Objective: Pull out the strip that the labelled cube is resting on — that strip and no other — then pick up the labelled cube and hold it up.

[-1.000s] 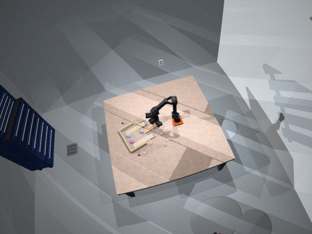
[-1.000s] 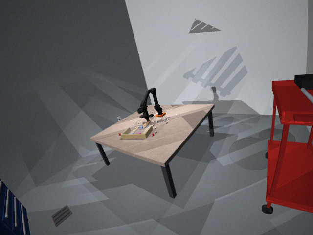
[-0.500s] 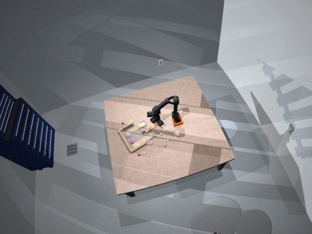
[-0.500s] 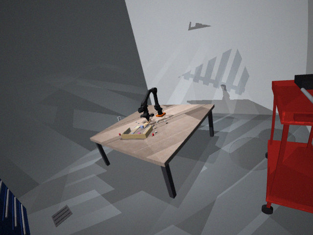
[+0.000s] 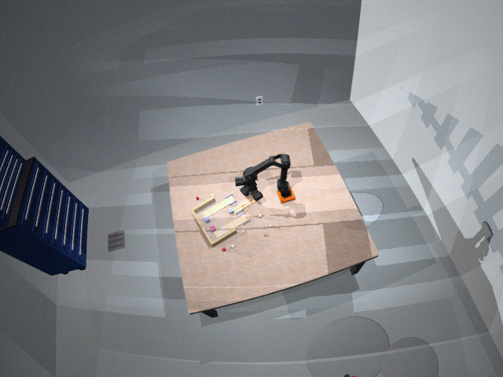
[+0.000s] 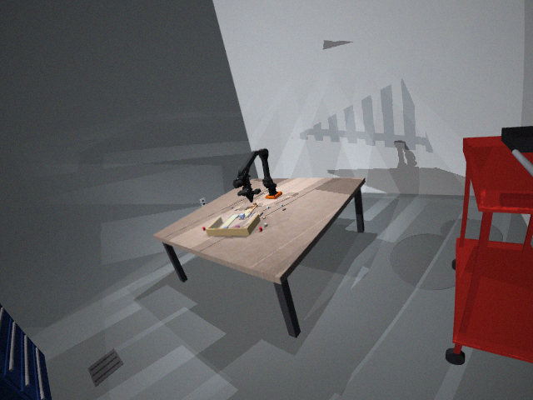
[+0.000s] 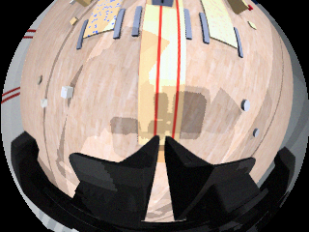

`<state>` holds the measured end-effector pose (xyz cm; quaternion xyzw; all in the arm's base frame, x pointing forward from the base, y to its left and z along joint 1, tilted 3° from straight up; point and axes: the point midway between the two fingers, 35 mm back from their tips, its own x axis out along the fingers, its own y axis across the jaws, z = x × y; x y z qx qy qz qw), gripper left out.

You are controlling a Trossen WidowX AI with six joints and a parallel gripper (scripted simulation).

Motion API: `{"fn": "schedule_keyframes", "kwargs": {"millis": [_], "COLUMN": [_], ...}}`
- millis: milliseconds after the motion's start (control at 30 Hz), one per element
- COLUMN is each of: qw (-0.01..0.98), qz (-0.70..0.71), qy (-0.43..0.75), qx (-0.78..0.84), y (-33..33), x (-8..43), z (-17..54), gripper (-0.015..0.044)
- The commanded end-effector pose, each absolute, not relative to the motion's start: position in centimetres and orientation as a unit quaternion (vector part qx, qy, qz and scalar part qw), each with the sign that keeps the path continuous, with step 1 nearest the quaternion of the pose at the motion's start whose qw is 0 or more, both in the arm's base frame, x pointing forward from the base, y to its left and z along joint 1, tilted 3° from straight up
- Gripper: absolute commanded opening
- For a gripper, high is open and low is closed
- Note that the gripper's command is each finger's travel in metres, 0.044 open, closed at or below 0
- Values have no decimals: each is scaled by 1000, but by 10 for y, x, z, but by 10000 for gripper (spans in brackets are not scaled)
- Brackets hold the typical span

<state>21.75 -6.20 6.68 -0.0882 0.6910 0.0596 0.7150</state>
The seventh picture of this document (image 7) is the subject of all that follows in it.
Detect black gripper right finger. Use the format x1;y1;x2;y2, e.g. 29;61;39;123
163;135;256;221

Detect light blue cube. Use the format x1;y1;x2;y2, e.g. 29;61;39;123
151;0;174;7

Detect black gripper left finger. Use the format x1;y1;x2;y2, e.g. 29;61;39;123
69;135;159;221

